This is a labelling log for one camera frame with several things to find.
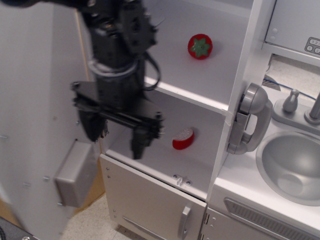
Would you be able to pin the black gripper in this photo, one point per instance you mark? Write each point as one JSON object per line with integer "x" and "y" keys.
{"x": 122, "y": 100}

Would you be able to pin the white toy fridge door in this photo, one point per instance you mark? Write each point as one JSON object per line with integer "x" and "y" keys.
{"x": 37, "y": 125}

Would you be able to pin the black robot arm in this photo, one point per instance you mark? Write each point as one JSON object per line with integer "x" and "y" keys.
{"x": 121, "y": 34}

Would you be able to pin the grey ice dispenser panel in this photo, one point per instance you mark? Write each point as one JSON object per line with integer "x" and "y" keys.
{"x": 76, "y": 175}

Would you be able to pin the plywood board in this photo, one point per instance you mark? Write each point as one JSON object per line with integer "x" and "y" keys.
{"x": 96, "y": 185}

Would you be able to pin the red toy apple slice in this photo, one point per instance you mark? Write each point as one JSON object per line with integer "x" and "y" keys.
{"x": 183, "y": 139}

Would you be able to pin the white lower freezer door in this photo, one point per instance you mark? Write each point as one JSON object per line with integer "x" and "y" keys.
{"x": 147, "y": 206}

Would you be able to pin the white toy kitchen cabinet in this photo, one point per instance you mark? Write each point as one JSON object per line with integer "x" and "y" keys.
{"x": 205, "y": 95}

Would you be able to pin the red toy tomato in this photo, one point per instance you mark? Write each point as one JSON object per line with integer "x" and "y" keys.
{"x": 200, "y": 46}

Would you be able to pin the grey toy telephone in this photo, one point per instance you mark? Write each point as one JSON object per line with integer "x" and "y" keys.
{"x": 251, "y": 121}

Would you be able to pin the black equipment corner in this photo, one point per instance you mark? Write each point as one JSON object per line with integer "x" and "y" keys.
{"x": 9, "y": 231}

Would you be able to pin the grey oven vent panel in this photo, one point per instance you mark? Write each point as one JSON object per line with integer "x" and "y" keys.
{"x": 266, "y": 222}

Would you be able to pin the grey toy faucet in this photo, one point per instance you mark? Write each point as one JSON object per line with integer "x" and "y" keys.
{"x": 288, "y": 111}

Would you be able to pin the grey toy sink basin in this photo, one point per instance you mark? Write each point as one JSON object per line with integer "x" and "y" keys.
{"x": 289, "y": 162}

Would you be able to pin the grey toy microwave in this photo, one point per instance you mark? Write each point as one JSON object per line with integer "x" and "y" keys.
{"x": 294, "y": 31}

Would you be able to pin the grey lower door handle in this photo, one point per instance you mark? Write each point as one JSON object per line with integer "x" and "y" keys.
{"x": 182, "y": 229}

